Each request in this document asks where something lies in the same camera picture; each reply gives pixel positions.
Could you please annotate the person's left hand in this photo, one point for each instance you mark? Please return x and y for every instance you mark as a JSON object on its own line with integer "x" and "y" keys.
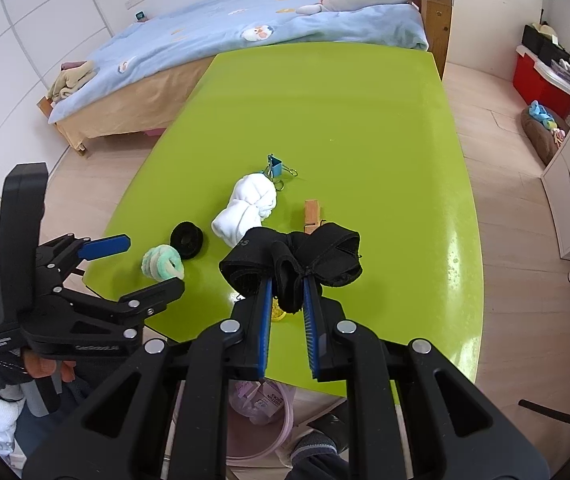
{"x": 40, "y": 367}

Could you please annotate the black fabric bag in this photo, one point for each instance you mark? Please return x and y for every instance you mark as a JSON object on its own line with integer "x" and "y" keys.
{"x": 532, "y": 40}
{"x": 557, "y": 52}

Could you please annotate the wooden clothespin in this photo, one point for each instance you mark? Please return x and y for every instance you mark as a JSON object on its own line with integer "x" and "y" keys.
{"x": 312, "y": 215}

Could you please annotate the white wall socket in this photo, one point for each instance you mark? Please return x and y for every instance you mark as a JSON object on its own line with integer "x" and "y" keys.
{"x": 134, "y": 0}

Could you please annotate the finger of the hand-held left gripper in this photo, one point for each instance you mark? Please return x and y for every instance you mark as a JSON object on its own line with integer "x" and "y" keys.
{"x": 107, "y": 246}
{"x": 157, "y": 292}

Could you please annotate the person's leg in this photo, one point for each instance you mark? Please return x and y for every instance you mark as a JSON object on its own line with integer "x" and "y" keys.
{"x": 315, "y": 470}

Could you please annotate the white wardrobe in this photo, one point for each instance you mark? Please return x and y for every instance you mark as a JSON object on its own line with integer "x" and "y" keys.
{"x": 25, "y": 35}

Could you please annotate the small green device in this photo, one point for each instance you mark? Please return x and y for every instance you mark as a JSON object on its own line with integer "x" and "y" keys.
{"x": 140, "y": 16}

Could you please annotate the black round cap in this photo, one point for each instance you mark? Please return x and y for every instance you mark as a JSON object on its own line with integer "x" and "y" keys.
{"x": 187, "y": 240}

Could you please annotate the small yellow object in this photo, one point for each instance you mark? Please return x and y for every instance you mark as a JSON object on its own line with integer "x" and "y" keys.
{"x": 277, "y": 314}

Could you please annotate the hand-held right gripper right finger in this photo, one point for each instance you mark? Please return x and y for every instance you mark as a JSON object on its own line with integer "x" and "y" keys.
{"x": 311, "y": 330}

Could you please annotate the black base leg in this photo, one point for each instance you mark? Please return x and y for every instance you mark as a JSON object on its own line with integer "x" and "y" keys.
{"x": 555, "y": 409}

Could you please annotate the beige hat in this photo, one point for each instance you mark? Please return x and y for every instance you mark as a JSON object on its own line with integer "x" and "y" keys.
{"x": 545, "y": 29}

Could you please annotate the blue yellow pet toy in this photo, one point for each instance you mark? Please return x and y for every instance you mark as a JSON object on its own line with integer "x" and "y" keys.
{"x": 541, "y": 115}

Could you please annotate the wooden bed with beige skirt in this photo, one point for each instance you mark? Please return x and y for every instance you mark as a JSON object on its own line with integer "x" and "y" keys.
{"x": 130, "y": 105}

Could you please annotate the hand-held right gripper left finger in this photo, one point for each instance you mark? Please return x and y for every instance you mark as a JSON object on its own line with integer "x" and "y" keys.
{"x": 266, "y": 320}

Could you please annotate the black knotted cloth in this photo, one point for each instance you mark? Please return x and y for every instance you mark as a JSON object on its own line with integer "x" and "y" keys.
{"x": 325, "y": 250}

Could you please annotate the red storage box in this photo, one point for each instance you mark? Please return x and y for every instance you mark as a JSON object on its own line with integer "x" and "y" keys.
{"x": 535, "y": 80}

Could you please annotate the white printed packet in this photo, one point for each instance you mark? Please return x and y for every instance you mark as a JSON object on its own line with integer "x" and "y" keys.
{"x": 271, "y": 395}

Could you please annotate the blue binder clip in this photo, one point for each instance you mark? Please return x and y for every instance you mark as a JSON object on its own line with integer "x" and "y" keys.
{"x": 276, "y": 165}

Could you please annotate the pink plastic bin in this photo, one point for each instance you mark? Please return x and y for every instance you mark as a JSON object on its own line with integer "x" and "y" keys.
{"x": 285, "y": 430}

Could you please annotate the pale pink packet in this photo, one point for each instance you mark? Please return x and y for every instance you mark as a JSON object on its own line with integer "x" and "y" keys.
{"x": 245, "y": 397}

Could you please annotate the beige folded towel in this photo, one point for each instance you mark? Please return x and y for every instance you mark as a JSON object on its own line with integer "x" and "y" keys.
{"x": 70, "y": 80}

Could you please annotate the green white hair scrunchie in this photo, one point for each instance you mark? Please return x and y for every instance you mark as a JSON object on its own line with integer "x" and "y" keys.
{"x": 157, "y": 260}

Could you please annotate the brown pet bed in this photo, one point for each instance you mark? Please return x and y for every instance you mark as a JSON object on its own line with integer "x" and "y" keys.
{"x": 540, "y": 140}

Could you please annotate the pink pet toy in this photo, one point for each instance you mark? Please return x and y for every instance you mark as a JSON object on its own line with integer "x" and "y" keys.
{"x": 559, "y": 135}

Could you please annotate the pink storage box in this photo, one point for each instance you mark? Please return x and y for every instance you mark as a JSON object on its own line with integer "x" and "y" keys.
{"x": 152, "y": 132}

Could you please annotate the white knotted cloth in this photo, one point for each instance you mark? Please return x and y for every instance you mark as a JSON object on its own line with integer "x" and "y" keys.
{"x": 245, "y": 205}

